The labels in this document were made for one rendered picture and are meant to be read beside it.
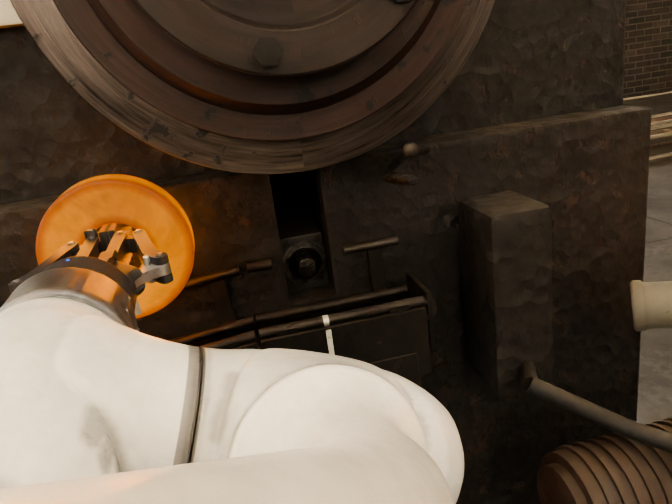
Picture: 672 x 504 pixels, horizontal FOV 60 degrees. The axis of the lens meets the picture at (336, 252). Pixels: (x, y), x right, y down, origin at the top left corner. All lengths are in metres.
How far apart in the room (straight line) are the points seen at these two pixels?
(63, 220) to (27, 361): 0.34
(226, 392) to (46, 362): 0.09
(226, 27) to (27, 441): 0.34
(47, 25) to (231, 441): 0.42
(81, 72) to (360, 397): 0.41
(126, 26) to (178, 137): 0.11
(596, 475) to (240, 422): 0.50
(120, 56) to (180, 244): 0.19
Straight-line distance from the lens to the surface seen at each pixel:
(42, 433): 0.27
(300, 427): 0.27
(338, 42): 0.51
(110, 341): 0.32
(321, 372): 0.29
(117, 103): 0.59
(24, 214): 0.72
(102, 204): 0.62
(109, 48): 0.57
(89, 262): 0.46
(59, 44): 0.59
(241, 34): 0.50
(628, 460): 0.75
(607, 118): 0.84
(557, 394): 0.72
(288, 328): 0.64
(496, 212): 0.67
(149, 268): 0.50
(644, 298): 0.74
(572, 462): 0.73
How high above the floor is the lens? 0.99
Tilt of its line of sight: 19 degrees down
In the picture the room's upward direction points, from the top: 8 degrees counter-clockwise
